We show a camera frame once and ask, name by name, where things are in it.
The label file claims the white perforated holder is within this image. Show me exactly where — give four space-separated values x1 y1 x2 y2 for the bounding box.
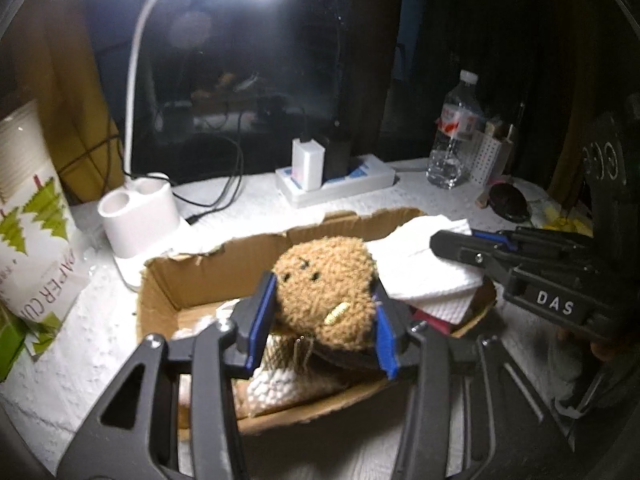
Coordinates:
469 122 505 185

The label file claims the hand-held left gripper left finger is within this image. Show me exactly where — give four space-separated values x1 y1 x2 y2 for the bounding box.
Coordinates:
57 272 279 480

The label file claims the black round object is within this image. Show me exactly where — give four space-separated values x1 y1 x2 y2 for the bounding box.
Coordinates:
489 183 532 223

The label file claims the yellow crumpled wrapper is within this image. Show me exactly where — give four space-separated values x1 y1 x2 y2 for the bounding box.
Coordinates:
529 199 595 235

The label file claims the yellow curtain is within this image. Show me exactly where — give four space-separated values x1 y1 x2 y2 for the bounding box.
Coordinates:
7 0 127 207

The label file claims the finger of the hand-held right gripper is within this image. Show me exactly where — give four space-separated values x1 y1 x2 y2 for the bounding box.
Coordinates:
430 229 518 282
470 226 598 263

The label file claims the green cardboard box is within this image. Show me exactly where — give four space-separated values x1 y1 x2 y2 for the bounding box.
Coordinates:
0 305 32 384

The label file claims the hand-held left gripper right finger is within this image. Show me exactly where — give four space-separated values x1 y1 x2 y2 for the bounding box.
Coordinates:
372 284 577 480

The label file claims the black cable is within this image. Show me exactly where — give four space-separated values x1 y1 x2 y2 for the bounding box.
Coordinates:
54 114 124 177
172 110 249 227

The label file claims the black charger block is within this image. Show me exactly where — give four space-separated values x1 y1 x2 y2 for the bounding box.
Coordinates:
322 119 354 182

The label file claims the clear plastic water bottle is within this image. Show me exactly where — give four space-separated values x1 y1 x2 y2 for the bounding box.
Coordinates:
426 70 487 191

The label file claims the white power strip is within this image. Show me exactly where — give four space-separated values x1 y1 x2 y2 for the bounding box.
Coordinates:
275 154 397 209

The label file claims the dark red item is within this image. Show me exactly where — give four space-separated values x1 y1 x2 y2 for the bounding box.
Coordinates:
412 307 458 338

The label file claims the white paper towel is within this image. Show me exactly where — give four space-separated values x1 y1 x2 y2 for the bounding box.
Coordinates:
367 215 485 325

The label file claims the white charger block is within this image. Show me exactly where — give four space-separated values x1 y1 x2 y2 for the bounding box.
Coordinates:
292 137 327 192

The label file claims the white textured table cover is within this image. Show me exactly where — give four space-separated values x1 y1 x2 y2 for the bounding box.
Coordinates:
0 156 596 480

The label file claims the white desk lamp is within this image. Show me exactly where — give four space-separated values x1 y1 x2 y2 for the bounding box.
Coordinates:
44 0 304 292

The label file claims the pack of paper cups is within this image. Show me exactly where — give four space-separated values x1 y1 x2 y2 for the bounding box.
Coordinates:
0 100 94 362

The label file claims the clear bubble wrap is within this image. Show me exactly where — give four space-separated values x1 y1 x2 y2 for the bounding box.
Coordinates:
175 305 353 413

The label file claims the brown plush toy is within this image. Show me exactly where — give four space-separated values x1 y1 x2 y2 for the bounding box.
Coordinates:
272 236 382 355

